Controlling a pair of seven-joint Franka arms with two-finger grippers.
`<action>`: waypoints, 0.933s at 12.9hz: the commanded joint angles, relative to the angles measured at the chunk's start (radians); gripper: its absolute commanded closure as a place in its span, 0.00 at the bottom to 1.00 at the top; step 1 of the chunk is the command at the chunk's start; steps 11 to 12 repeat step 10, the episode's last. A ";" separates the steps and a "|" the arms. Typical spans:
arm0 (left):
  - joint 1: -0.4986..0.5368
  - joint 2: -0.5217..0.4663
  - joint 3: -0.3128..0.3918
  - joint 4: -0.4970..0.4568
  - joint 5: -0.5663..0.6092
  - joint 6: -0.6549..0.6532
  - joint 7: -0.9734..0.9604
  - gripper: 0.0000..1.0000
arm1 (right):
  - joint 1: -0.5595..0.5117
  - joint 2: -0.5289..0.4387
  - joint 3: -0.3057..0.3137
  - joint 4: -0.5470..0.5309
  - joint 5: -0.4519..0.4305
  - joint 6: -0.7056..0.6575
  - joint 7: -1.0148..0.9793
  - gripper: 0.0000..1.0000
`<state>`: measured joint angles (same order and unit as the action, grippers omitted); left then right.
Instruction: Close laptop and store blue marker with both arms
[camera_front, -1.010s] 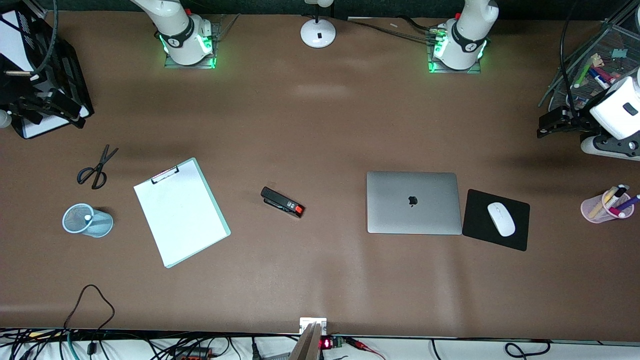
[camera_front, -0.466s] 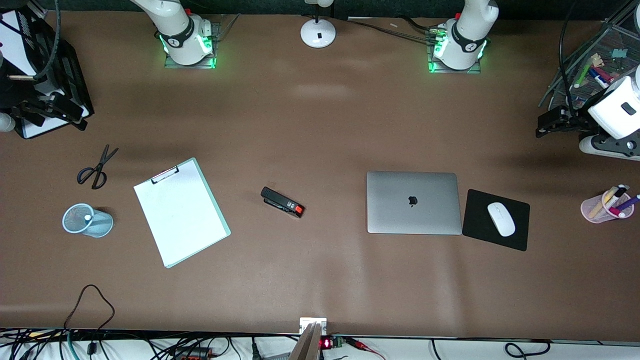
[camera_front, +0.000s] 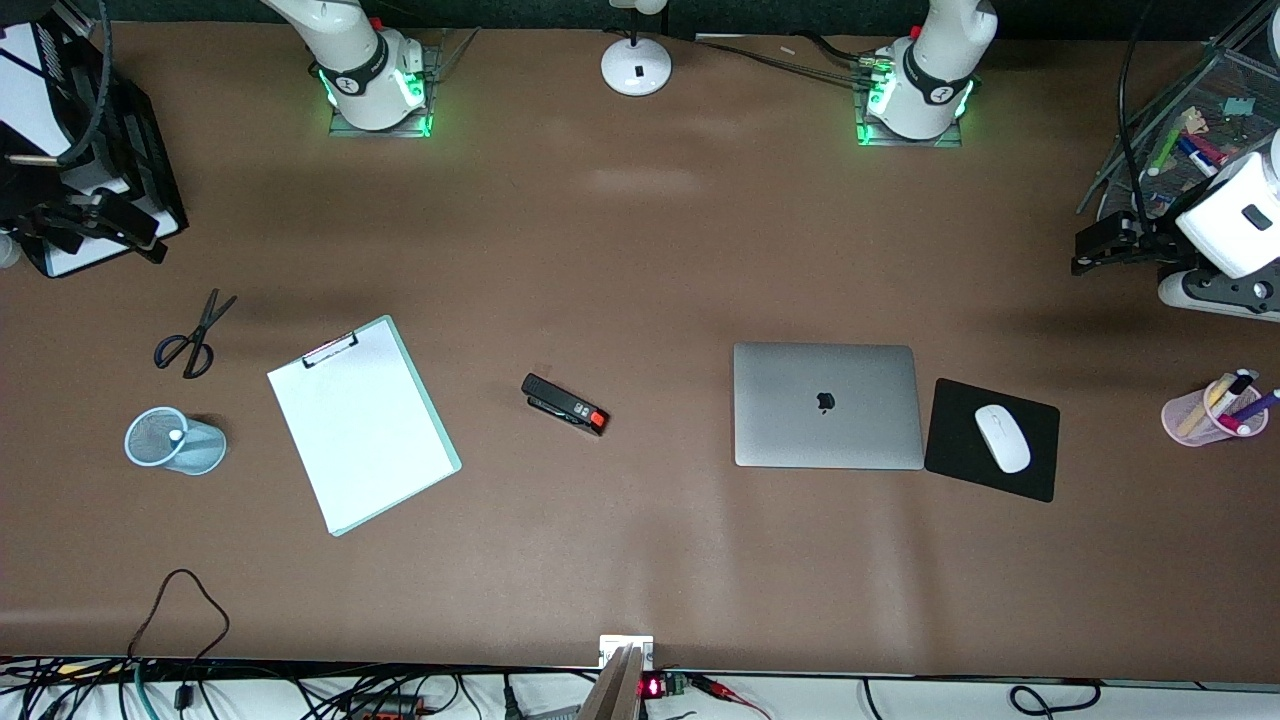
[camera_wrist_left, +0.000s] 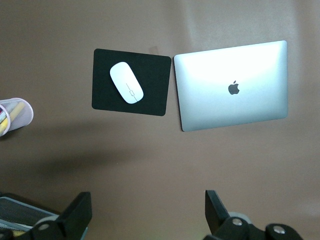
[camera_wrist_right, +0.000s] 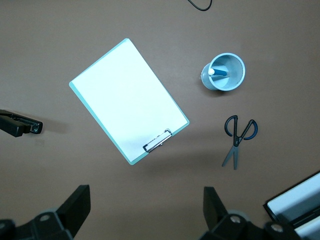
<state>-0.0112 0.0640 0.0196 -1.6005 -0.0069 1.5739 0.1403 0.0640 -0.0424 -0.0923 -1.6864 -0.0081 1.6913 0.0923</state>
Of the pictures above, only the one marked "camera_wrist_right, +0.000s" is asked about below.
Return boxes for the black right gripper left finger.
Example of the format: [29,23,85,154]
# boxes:
[0,184,91,240]

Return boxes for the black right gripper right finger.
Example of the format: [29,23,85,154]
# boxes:
[199,186,300,240]

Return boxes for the blue marker white cap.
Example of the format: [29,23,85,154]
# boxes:
[207,68,230,77]

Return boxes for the black stacked document tray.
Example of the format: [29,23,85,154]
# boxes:
[262,170,320,240]

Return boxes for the white paper stack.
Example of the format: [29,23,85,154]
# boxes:
[266,172,320,221]
[294,219,320,237]

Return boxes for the black scissors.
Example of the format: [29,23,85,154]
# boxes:
[221,114,259,171]

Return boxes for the black stapler red tip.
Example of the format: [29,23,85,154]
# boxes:
[0,109,44,139]

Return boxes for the teal clipboard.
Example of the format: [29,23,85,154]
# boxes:
[68,37,190,166]

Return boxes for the white paper sheet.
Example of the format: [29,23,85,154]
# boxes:
[72,39,189,161]

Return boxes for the light blue mesh cup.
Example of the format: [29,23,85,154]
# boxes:
[200,52,247,92]

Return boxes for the thin black looped cable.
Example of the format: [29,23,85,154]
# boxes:
[187,0,213,12]

